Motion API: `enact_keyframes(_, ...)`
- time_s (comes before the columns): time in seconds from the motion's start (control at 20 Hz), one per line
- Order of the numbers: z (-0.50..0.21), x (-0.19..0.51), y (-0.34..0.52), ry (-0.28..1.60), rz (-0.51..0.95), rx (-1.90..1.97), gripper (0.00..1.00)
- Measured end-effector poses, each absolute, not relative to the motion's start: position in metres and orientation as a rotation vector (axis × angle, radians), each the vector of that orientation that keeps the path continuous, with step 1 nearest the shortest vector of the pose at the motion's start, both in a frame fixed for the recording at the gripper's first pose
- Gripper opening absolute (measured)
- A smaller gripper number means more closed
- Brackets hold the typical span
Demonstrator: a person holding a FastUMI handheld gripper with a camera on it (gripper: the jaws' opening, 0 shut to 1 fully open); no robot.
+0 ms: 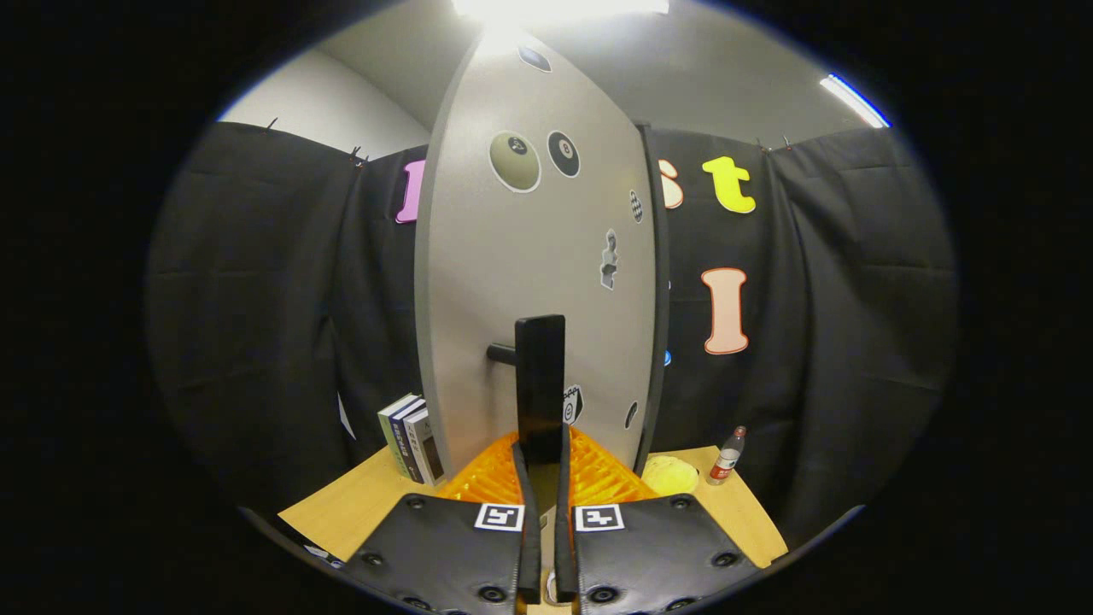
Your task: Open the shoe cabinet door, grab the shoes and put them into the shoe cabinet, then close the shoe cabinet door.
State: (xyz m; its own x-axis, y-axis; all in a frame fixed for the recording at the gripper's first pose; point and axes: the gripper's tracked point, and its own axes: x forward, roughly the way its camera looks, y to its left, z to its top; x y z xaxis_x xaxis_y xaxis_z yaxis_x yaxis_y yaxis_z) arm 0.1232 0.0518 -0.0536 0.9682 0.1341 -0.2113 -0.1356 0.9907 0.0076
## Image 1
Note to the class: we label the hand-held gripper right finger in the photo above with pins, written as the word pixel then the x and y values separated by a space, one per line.
pixel 657 555

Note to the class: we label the grey shoe cabinet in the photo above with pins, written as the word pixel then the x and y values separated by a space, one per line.
pixel 660 256

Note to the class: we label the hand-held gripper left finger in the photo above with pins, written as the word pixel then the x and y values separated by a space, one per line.
pixel 444 555

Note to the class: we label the black backdrop cloth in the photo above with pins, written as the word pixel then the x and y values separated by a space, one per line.
pixel 256 299

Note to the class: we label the ceiling light panel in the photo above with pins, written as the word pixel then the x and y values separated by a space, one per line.
pixel 559 7

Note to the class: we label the clear plastic bottle red label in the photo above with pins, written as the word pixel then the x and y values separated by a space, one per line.
pixel 726 457

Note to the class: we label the yellow corn plush toy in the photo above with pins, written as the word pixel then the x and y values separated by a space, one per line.
pixel 670 476

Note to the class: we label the green spine book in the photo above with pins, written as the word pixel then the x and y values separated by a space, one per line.
pixel 394 436

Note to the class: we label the ceiling light strip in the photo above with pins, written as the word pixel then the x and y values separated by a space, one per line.
pixel 854 101

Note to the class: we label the blue spine book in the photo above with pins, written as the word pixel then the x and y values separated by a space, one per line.
pixel 410 444

